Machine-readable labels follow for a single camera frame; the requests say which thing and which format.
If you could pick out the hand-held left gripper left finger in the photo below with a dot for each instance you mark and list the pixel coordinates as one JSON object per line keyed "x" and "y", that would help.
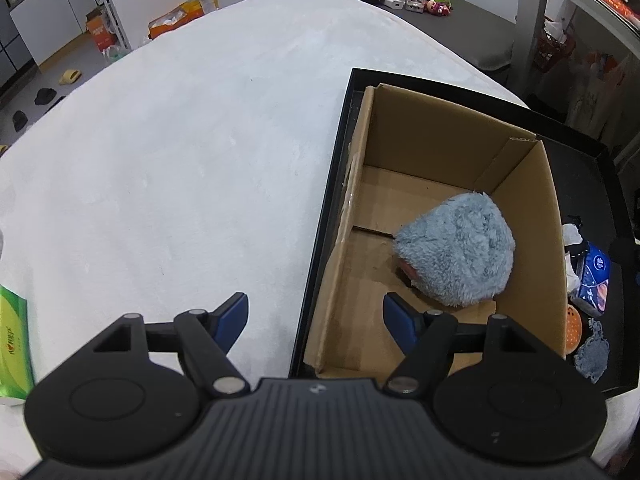
{"x": 233, "y": 313}

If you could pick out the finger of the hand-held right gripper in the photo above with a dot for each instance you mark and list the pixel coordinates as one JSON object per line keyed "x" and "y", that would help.
{"x": 626, "y": 260}

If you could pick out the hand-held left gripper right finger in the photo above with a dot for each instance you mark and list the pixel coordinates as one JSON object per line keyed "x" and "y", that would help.
{"x": 399, "y": 319}

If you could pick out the blue tissue pack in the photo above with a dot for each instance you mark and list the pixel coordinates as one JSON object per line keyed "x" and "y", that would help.
{"x": 594, "y": 275}

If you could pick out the white wrapper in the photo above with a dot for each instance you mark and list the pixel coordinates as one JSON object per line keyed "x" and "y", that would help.
{"x": 570, "y": 234}

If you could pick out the burger plush toy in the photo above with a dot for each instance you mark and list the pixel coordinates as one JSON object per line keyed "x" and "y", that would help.
{"x": 575, "y": 327}

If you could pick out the black shallow tray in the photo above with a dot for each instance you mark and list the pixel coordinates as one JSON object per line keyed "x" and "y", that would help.
{"x": 585, "y": 180}

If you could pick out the fluffy grey-blue plush toy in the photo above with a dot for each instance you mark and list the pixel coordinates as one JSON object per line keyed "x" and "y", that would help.
{"x": 460, "y": 250}

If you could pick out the blue denim stuffed toy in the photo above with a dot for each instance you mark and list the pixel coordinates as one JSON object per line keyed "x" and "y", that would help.
{"x": 593, "y": 355}

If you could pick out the brown cardboard box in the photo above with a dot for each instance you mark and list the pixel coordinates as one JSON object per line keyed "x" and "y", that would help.
{"x": 425, "y": 130}

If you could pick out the small black object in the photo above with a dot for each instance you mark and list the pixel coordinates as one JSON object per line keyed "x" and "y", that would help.
{"x": 580, "y": 251}

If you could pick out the translucent plastic bag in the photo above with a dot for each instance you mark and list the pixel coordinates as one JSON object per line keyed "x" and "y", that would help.
{"x": 595, "y": 90}

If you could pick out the red basket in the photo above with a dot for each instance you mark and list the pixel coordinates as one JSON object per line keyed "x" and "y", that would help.
{"x": 554, "y": 52}

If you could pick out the green tissue box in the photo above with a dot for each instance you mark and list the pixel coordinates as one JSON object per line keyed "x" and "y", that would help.
{"x": 11, "y": 340}

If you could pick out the black slipper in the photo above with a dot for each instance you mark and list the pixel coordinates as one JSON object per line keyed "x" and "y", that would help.
{"x": 21, "y": 120}
{"x": 45, "y": 97}

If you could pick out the yellow slipper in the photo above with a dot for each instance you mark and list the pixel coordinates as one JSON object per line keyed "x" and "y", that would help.
{"x": 69, "y": 77}

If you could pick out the yellow and orange box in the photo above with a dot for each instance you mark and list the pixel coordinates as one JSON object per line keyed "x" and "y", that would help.
{"x": 182, "y": 14}

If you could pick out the orange carton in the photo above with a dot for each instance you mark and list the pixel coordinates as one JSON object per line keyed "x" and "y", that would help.
{"x": 99, "y": 31}

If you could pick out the small doll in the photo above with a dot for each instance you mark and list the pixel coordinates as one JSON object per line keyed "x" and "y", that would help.
{"x": 437, "y": 7}

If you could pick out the white cabinet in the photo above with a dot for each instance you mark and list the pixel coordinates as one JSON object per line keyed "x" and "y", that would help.
{"x": 55, "y": 5}

